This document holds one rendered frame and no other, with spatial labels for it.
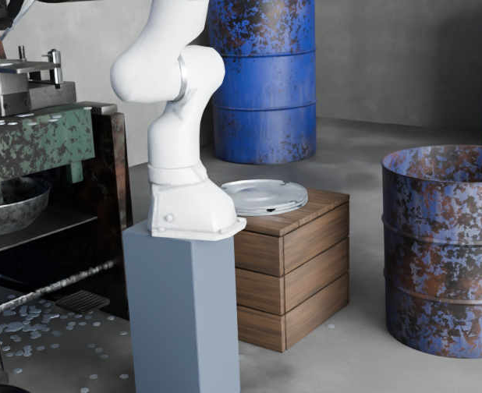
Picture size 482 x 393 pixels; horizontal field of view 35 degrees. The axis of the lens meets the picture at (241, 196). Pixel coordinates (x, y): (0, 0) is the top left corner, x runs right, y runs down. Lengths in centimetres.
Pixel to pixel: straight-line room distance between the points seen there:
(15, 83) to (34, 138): 15
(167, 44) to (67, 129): 66
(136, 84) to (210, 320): 55
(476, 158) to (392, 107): 286
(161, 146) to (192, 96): 12
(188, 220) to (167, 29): 40
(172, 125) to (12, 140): 56
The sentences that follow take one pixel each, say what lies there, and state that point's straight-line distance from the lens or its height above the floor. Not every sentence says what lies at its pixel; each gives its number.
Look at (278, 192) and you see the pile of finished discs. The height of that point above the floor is 37.
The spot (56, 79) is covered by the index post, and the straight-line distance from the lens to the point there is 222.
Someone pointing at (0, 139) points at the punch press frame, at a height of 60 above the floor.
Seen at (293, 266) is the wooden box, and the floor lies 23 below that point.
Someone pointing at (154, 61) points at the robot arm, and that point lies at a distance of 154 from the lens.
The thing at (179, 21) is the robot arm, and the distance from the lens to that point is 152.
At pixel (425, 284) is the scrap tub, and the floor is 20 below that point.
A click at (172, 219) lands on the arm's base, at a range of 163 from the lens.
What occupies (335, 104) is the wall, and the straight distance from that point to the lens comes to 535.
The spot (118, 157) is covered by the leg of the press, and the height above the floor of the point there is 50.
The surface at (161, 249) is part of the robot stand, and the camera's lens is 164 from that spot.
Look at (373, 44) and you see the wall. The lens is 515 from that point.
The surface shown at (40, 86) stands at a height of 70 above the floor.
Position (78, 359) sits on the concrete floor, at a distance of 214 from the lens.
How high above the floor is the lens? 97
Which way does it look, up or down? 16 degrees down
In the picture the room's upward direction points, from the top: 2 degrees counter-clockwise
